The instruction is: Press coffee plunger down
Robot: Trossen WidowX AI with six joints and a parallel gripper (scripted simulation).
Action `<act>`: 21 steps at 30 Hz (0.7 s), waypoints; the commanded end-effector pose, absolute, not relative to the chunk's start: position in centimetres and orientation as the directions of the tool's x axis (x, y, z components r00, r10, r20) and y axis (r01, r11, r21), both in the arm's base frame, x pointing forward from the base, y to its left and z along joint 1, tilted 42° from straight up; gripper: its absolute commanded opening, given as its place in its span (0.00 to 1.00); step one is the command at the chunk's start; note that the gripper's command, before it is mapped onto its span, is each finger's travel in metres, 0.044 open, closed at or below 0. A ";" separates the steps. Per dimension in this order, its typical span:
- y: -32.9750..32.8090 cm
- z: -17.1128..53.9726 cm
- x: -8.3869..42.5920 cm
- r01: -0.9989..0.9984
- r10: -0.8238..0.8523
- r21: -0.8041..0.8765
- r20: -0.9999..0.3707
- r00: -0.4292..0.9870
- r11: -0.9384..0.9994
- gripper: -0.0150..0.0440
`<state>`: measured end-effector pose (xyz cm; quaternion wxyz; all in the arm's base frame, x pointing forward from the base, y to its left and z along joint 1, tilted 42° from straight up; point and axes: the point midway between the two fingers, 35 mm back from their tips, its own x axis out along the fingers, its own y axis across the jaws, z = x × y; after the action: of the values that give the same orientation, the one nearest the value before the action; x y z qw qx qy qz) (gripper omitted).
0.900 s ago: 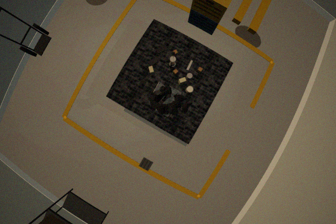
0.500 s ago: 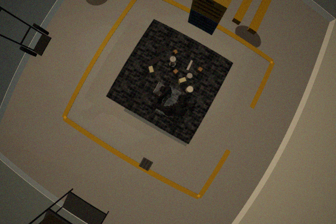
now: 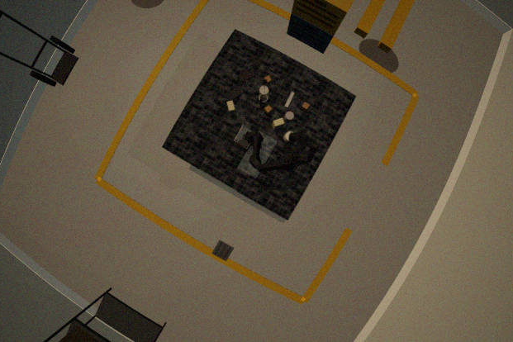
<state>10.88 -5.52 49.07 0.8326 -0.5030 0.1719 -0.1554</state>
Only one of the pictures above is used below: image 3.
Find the grey cylinder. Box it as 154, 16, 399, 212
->
283, 112, 294, 122

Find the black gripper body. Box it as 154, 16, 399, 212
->
289, 132, 319, 153

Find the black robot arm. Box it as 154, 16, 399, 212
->
245, 131, 313, 173

